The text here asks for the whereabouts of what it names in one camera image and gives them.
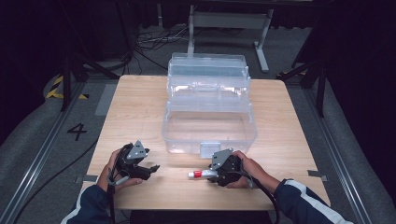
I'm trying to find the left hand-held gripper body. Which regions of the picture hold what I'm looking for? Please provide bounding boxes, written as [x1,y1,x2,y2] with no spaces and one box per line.
[116,139,152,181]

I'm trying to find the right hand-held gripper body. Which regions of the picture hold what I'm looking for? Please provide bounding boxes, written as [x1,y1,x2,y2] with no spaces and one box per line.
[209,147,250,188]

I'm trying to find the red and white ointment tube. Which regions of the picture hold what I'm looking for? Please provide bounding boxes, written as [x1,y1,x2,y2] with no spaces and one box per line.
[187,169,219,180]

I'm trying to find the clear plastic storage box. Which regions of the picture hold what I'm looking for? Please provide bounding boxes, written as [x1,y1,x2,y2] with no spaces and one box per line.
[162,51,259,159]

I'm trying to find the person's right hand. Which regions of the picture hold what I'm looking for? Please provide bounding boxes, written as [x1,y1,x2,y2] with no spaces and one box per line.
[225,150,281,194]

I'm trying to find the person's left hand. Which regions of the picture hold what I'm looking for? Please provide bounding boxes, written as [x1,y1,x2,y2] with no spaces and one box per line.
[96,148,144,192]

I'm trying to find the black metal stand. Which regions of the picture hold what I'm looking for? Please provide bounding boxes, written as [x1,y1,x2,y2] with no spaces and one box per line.
[60,50,121,112]
[276,59,329,119]

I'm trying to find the yellow and black floor tape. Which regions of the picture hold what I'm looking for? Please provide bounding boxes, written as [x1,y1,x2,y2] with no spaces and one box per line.
[45,75,90,101]

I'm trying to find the left hand-held gripper cable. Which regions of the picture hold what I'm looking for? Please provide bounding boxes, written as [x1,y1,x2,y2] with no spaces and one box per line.
[106,143,131,224]

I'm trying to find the hand-held gripper cable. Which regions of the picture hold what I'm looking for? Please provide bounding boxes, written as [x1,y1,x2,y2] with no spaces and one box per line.
[234,167,281,224]
[106,143,131,224]

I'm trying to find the right hand-held gripper cable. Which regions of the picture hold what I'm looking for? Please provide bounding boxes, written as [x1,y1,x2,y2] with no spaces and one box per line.
[234,167,281,224]

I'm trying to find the black floor cable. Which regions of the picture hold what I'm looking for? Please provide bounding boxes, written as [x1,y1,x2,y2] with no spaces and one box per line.
[12,139,99,224]

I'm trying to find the grey metal floor rail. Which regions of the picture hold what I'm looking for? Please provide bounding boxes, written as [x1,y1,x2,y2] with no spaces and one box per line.
[303,88,372,224]
[0,82,88,224]

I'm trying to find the bundle of floor cables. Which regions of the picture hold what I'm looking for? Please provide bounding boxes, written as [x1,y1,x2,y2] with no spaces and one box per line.
[124,24,191,77]

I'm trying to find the grey metal desk frame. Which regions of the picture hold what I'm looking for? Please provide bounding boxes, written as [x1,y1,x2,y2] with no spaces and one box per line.
[185,4,275,74]

